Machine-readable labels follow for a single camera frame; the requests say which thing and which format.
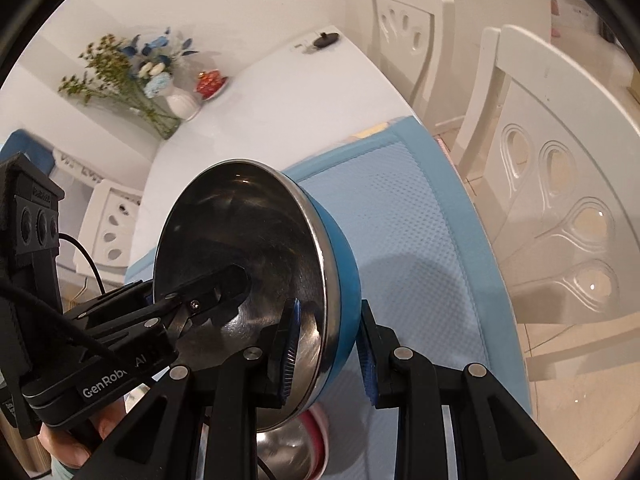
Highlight blue quilted table mat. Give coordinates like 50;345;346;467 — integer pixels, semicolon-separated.
122;115;531;480

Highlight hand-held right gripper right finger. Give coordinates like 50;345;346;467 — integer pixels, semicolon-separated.
356;300;583;480

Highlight black cable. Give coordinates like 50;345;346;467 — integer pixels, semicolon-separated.
0;232;126;363

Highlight person's left hand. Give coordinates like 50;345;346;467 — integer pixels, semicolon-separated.
40;400;132;467

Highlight blue steel bowl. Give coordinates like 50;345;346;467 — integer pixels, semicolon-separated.
152;159;362;433

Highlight yellow paper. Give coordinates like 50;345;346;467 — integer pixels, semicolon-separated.
350;122;388;140

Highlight white chair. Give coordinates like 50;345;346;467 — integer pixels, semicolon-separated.
370;0;456;116
74;180;143;276
452;24;640;381

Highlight white ribbed vase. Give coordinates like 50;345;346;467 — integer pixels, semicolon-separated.
165;85;202;121

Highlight pink steel bowl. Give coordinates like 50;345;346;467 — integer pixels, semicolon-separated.
255;405;331;480

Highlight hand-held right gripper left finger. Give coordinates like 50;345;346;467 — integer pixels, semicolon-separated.
102;299;303;480

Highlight glass vase with green stems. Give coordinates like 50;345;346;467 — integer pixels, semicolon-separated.
57;35;183;141

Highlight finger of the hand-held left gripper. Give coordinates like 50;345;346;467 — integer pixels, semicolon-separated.
150;264;253;346
65;281;155;321

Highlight blue artificial flowers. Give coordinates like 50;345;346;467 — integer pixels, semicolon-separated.
120;27;201;98

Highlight blue cushion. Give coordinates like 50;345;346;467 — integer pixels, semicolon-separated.
0;130;56;181

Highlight red lidded teacup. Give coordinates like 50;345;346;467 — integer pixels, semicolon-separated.
196;70;223;96

